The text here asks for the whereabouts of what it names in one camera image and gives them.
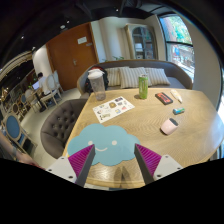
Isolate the striped cushion left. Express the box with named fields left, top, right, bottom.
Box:
left=106, top=67, right=128, bottom=88

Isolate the black red flat box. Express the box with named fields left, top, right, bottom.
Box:
left=155, top=92, right=173, bottom=105

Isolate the white sticker sheet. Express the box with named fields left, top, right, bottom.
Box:
left=93, top=96, right=135, bottom=123

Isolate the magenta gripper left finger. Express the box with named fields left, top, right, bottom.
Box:
left=47, top=144, right=95, bottom=187

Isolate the striped cushion right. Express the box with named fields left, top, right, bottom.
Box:
left=145, top=68, right=170, bottom=86

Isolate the brown wooden door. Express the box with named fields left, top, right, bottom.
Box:
left=47, top=23, right=98, bottom=90

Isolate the striped cushion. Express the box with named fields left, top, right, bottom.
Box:
left=120, top=67, right=149, bottom=89
left=106, top=67, right=128, bottom=88
left=145, top=68, right=170, bottom=86

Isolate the green drink can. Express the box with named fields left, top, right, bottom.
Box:
left=139, top=75, right=148, bottom=99

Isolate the blue cloud mouse pad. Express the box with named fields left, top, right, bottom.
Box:
left=67, top=124, right=140, bottom=166

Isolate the cream white tube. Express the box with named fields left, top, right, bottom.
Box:
left=170, top=89, right=183, bottom=103

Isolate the small teal tube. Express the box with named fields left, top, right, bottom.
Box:
left=173, top=107, right=185, bottom=115

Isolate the large window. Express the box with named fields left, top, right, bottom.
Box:
left=159, top=14, right=195, bottom=79

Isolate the grey tufted armchair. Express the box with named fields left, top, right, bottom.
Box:
left=40, top=99, right=87, bottom=159

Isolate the striped cushion middle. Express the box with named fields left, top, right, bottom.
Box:
left=120, top=67, right=149, bottom=89

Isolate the blue round-back chair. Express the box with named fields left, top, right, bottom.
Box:
left=3, top=113, right=37, bottom=152

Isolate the arched display cabinet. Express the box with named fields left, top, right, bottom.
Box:
left=125, top=24, right=157, bottom=59

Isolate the white dining chair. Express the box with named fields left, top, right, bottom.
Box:
left=41, top=75, right=61, bottom=106

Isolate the clear plastic tumbler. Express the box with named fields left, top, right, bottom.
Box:
left=88, top=70, right=106, bottom=101

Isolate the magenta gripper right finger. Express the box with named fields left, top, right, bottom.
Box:
left=134, top=144, right=182, bottom=184

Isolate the grey curved sofa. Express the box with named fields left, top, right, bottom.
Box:
left=76, top=59, right=194, bottom=95

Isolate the seated person in white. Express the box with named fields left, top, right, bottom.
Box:
left=37, top=72, right=50, bottom=96

